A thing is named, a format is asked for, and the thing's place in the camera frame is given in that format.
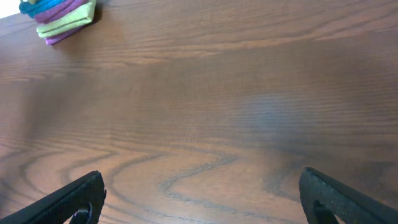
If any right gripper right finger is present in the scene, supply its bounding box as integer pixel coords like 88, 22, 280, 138
299, 167, 397, 224

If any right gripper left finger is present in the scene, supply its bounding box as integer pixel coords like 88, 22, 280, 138
1, 170, 106, 224

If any folded green cloth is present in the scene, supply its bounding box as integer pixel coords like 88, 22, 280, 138
36, 0, 96, 38

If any folded pink cloth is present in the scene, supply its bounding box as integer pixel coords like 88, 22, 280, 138
34, 0, 88, 45

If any folded blue cloth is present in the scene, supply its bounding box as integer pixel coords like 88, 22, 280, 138
19, 0, 65, 19

